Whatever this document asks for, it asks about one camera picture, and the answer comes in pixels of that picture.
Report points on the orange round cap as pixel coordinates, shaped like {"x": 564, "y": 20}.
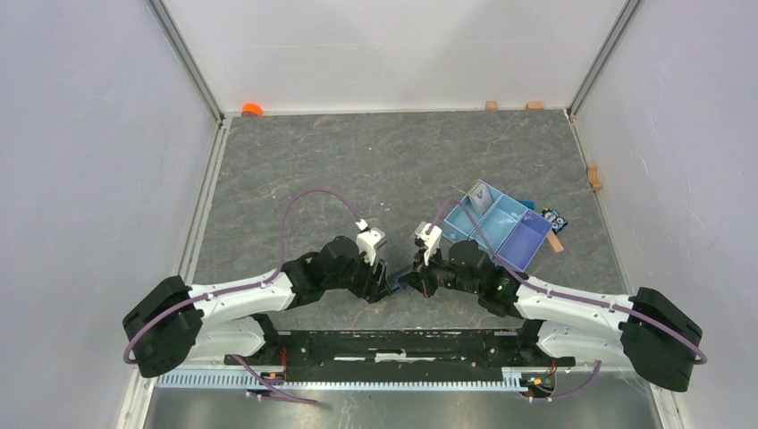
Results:
{"x": 251, "y": 109}

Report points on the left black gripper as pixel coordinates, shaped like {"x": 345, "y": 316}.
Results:
{"x": 374, "y": 287}

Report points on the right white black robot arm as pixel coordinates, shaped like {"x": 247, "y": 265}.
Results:
{"x": 644, "y": 331}

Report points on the curved wooden piece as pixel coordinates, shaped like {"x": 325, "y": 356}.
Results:
{"x": 592, "y": 173}

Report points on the wooden stick block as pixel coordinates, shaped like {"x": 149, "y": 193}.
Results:
{"x": 554, "y": 242}

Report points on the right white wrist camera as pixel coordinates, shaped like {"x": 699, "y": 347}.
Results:
{"x": 427, "y": 237}

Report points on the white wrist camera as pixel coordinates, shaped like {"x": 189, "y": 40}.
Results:
{"x": 427, "y": 237}
{"x": 369, "y": 242}

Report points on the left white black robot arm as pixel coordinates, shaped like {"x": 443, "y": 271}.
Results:
{"x": 177, "y": 322}

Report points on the blue purple three-bin tray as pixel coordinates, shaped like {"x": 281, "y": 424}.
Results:
{"x": 508, "y": 232}

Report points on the black owl pattern block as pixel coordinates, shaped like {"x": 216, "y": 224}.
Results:
{"x": 555, "y": 218}

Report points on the grey credit card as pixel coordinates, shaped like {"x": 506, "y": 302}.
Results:
{"x": 480, "y": 198}

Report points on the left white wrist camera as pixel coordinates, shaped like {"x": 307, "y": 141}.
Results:
{"x": 369, "y": 242}

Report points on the blue card holder wallet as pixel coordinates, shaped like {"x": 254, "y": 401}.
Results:
{"x": 395, "y": 281}

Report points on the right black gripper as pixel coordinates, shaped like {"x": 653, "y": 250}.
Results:
{"x": 419, "y": 275}

